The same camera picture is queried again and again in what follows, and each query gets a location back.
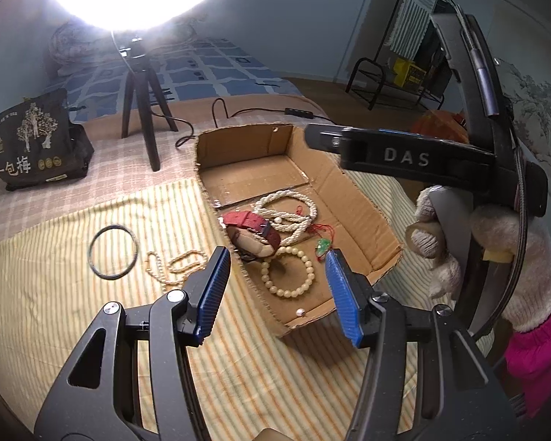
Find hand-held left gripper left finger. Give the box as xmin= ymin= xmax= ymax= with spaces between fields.
xmin=33 ymin=245 xmax=233 ymax=441

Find blue patterned bed sheet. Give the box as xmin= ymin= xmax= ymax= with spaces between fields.
xmin=40 ymin=36 xmax=305 ymax=121

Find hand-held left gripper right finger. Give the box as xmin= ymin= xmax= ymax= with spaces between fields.
xmin=324 ymin=248 xmax=521 ymax=441

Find person's right hand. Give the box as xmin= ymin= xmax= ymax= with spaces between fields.
xmin=404 ymin=186 xmax=551 ymax=334

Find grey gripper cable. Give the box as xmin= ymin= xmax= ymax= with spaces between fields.
xmin=441 ymin=0 xmax=532 ymax=339

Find black power cable with switch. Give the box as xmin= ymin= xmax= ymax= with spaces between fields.
xmin=174 ymin=96 xmax=339 ymax=150

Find beige door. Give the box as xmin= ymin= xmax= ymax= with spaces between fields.
xmin=339 ymin=0 xmax=410 ymax=80

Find cream bead bracelet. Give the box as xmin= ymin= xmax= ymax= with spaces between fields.
xmin=260 ymin=246 xmax=314 ymax=299

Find thin small-bead bracelet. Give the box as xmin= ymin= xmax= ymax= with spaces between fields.
xmin=145 ymin=250 xmax=209 ymax=291

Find white striped hanging garment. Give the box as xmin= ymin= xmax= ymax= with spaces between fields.
xmin=389 ymin=0 xmax=442 ymax=57

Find black clothes rack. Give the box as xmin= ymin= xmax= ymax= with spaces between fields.
xmin=346 ymin=0 xmax=461 ymax=112

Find landscape wall picture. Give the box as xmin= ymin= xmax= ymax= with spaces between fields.
xmin=500 ymin=54 xmax=551 ymax=185

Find cardboard box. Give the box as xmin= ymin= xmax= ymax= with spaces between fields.
xmin=193 ymin=123 xmax=404 ymax=339

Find yellow box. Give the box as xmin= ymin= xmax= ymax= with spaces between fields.
xmin=393 ymin=57 xmax=426 ymax=88

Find green pendant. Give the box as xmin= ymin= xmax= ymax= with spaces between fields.
xmin=308 ymin=224 xmax=339 ymax=263

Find black ring bangle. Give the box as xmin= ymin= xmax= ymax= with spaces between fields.
xmin=87 ymin=225 xmax=140 ymax=281

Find beige cloth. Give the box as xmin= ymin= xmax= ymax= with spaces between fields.
xmin=252 ymin=427 xmax=305 ymax=441

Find black snack bag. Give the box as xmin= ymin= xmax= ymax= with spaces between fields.
xmin=0 ymin=89 xmax=95 ymax=192

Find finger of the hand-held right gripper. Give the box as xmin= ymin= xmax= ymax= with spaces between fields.
xmin=304 ymin=122 xmax=346 ymax=154

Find yellow striped cloth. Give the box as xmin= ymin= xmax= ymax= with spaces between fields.
xmin=0 ymin=176 xmax=497 ymax=441

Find black tripod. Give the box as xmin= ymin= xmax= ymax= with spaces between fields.
xmin=116 ymin=32 xmax=176 ymax=173

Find orange cloth bundle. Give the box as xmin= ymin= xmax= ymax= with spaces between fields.
xmin=410 ymin=109 xmax=470 ymax=144

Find folded floral quilt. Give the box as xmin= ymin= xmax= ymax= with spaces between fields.
xmin=45 ymin=19 xmax=121 ymax=80

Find pink plaid blanket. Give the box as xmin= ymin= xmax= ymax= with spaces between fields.
xmin=0 ymin=94 xmax=337 ymax=250

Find red strap wristwatch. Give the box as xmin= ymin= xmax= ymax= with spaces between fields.
xmin=220 ymin=211 xmax=284 ymax=265

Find dark hanging clothes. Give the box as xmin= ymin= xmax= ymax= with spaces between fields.
xmin=421 ymin=0 xmax=461 ymax=98

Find long white pearl necklace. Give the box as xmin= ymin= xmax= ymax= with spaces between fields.
xmin=252 ymin=191 xmax=319 ymax=247

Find person's right forearm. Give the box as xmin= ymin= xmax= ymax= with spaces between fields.
xmin=504 ymin=275 xmax=551 ymax=424

